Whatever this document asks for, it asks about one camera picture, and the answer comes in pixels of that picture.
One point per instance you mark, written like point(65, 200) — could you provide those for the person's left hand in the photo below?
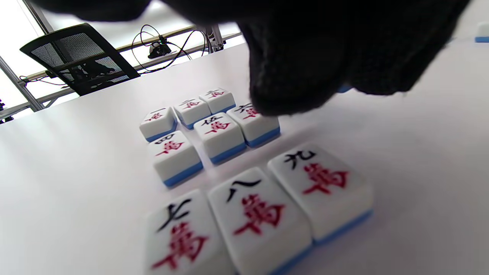
point(324, 46)

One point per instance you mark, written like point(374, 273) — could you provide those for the white standing desk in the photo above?
point(214, 38)

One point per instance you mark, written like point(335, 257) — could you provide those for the black mesh office chair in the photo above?
point(82, 57)

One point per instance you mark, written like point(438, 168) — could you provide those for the black mounted camera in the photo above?
point(158, 50)

